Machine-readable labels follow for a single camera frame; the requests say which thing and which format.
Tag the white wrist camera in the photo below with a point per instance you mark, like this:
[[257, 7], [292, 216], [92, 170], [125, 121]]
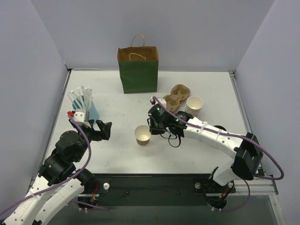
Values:
[[161, 101], [81, 116]]

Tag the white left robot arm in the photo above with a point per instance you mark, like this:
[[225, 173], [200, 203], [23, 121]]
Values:
[[58, 181]]

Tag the brown pulp cup carrier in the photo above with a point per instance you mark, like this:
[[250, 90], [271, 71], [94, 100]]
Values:
[[178, 94]]

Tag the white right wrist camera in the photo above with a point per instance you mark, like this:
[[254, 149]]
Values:
[[161, 101]]

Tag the brown paper coffee cup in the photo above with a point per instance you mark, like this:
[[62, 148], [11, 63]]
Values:
[[142, 135]]

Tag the aluminium frame rail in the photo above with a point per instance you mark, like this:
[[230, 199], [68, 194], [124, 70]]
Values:
[[257, 187]]

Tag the stack of paper cups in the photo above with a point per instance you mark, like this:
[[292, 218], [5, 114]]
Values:
[[193, 105]]

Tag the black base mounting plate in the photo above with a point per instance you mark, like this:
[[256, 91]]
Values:
[[111, 190]]

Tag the blue straw holder cup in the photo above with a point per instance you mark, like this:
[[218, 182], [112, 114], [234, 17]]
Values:
[[93, 114]]

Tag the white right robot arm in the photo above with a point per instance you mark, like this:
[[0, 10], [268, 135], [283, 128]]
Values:
[[245, 156]]

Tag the green paper bag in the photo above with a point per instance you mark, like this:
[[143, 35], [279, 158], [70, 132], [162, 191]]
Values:
[[138, 68]]

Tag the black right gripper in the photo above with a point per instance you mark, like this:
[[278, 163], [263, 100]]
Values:
[[154, 126]]

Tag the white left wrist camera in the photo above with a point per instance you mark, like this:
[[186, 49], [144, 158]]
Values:
[[81, 116]]

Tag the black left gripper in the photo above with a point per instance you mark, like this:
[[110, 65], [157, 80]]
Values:
[[98, 132]]

